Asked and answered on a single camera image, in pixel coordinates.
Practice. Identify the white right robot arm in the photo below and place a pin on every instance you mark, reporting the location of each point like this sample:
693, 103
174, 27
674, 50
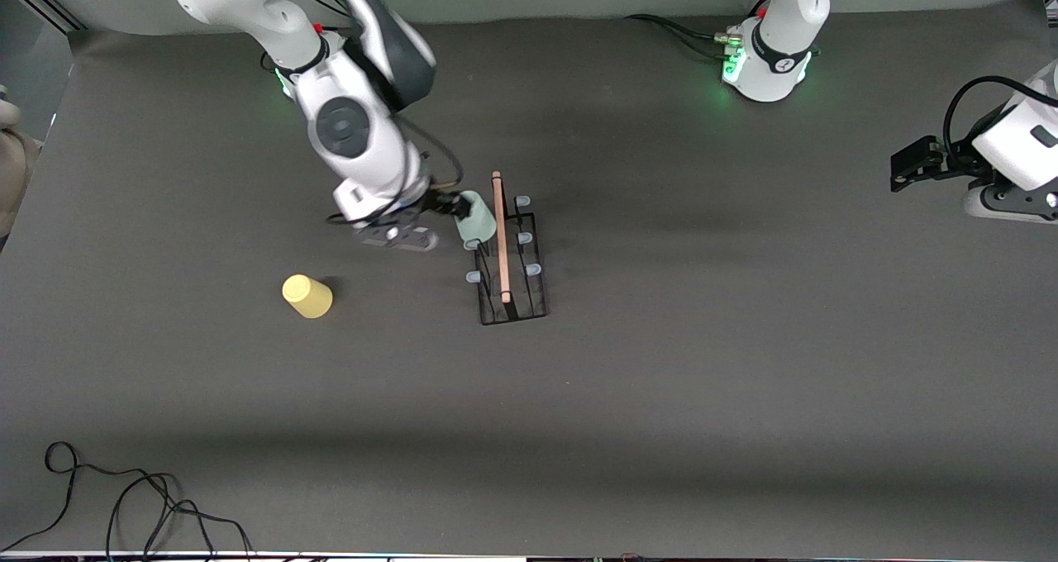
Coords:
355, 132

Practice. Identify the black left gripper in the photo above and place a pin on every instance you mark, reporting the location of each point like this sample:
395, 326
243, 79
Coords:
964, 160

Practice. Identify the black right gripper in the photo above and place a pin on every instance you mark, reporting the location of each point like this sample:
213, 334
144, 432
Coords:
440, 203

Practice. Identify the white rounded object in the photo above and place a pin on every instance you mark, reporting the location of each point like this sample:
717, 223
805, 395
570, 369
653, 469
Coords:
7, 114

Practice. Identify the dark grey table mat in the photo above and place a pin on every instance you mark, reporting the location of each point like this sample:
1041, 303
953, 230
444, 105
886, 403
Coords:
620, 421

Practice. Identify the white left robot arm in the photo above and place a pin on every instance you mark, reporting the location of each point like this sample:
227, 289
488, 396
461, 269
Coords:
781, 25

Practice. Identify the pale green plastic cup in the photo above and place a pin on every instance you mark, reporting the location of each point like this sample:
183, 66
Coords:
479, 225

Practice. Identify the yellow plastic cup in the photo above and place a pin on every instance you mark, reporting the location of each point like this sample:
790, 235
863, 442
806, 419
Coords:
307, 297

